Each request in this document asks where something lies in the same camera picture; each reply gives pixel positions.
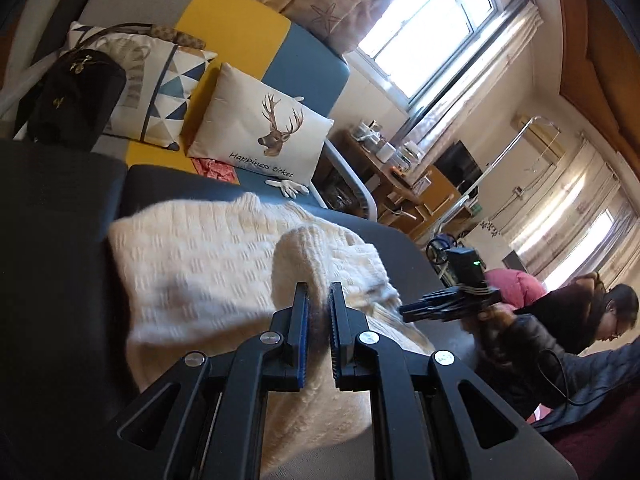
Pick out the person right hand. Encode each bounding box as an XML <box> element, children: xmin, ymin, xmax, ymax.
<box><xmin>477</xmin><ymin>304</ymin><xmax>516</xmax><ymax>332</ymax></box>

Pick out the deer print cushion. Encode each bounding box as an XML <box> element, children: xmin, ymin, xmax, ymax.
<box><xmin>188</xmin><ymin>63</ymin><xmax>333</xmax><ymax>184</ymax></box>

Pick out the black handbag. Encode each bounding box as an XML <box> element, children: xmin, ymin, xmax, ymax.
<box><xmin>14</xmin><ymin>49</ymin><xmax>127</xmax><ymax>152</ymax></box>

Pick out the triangle pattern cushion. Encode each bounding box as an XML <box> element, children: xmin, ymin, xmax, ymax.
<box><xmin>67</xmin><ymin>21</ymin><xmax>217</xmax><ymax>151</ymax></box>

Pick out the cream knitted sweater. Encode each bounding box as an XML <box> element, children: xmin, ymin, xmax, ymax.
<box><xmin>108</xmin><ymin>193</ymin><xmax>433</xmax><ymax>472</ymax></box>

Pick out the seated person in black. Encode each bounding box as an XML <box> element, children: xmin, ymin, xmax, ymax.
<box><xmin>463</xmin><ymin>273</ymin><xmax>639</xmax><ymax>436</ymax></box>

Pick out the pink patterned cloth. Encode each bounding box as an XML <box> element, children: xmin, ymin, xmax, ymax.
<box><xmin>191</xmin><ymin>158</ymin><xmax>240</xmax><ymax>185</ymax></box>

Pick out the black monitor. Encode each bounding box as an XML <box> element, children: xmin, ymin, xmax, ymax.
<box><xmin>434</xmin><ymin>141</ymin><xmax>483</xmax><ymax>194</ymax></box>

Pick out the wooden side desk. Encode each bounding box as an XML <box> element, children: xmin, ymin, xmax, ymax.
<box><xmin>331</xmin><ymin>129</ymin><xmax>461</xmax><ymax>245</ymax></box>

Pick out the grey yellow blue sofa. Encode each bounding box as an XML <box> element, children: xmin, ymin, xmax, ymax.
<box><xmin>8</xmin><ymin>0</ymin><xmax>379</xmax><ymax>221</ymax></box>

